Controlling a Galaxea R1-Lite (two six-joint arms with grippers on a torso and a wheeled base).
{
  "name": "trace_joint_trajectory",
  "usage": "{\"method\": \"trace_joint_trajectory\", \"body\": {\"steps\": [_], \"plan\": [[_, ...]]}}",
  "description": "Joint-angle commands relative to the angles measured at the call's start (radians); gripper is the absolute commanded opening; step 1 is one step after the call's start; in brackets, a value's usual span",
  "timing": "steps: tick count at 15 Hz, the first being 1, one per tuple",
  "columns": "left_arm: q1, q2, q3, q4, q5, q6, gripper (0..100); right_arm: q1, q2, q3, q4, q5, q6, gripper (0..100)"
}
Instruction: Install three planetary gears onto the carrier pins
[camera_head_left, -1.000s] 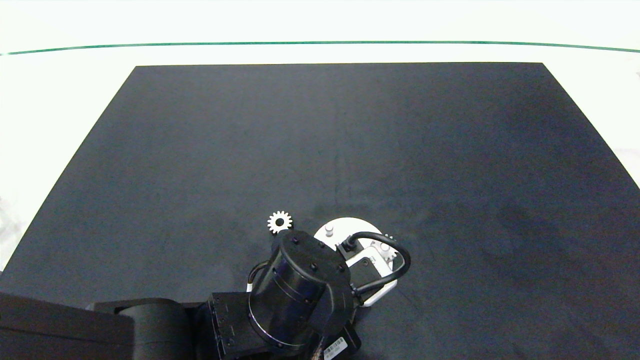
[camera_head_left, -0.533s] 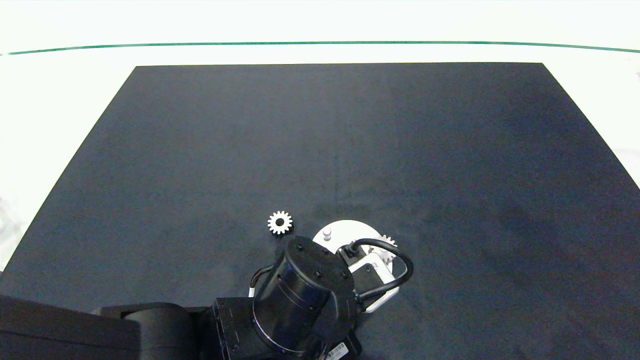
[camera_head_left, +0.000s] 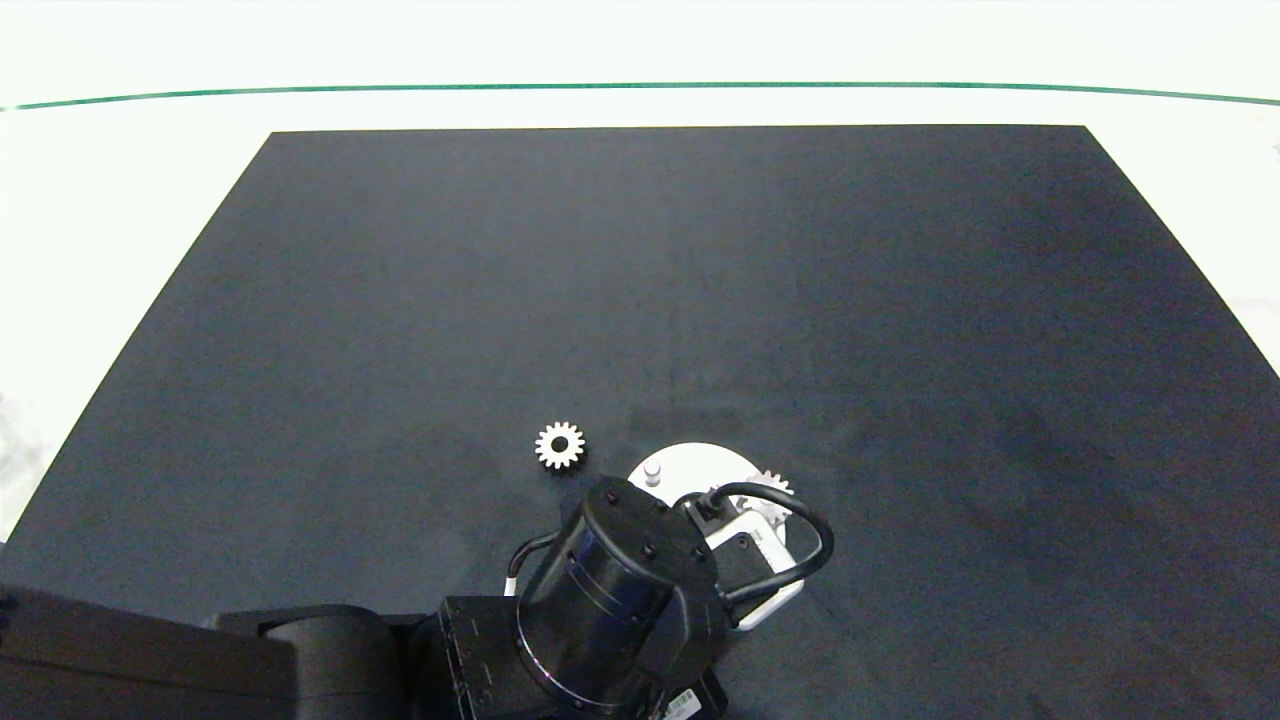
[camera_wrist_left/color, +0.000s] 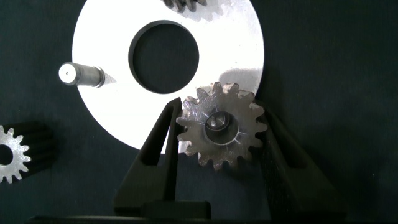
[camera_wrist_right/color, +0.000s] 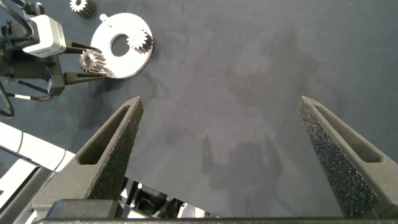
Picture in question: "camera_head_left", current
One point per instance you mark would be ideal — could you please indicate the small steel planetary gear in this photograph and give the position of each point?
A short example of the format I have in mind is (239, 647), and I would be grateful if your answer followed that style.
(546, 446)
(776, 508)

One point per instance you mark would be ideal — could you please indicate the round white carrier plate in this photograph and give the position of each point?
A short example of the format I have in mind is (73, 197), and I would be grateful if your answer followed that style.
(700, 465)

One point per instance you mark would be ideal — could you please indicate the dark rectangular mat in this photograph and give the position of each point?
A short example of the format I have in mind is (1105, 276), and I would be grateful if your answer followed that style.
(700, 280)

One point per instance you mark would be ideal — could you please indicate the boxy white wrist camera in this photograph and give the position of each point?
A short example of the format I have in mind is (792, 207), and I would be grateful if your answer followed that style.
(775, 603)

